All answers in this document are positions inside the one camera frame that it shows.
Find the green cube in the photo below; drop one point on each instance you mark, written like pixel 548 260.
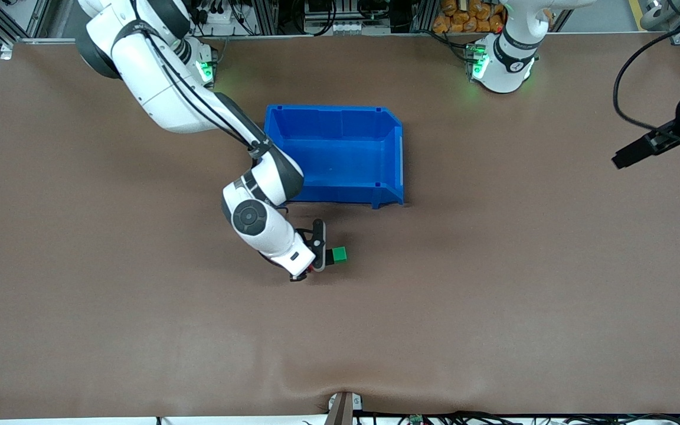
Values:
pixel 339 254

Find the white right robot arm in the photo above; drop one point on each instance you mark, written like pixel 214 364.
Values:
pixel 169 88

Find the blue plastic storage bin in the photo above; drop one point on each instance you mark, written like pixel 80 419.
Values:
pixel 340 156

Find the metal table edge clamp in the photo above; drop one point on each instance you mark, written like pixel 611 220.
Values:
pixel 345 407

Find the small green connector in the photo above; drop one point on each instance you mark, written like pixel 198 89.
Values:
pixel 416 419

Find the orange bagged items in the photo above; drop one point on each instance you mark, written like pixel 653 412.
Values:
pixel 467 18

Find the white terminal block device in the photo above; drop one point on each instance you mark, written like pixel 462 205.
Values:
pixel 346 20

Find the white power strip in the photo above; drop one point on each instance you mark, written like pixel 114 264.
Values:
pixel 216 15

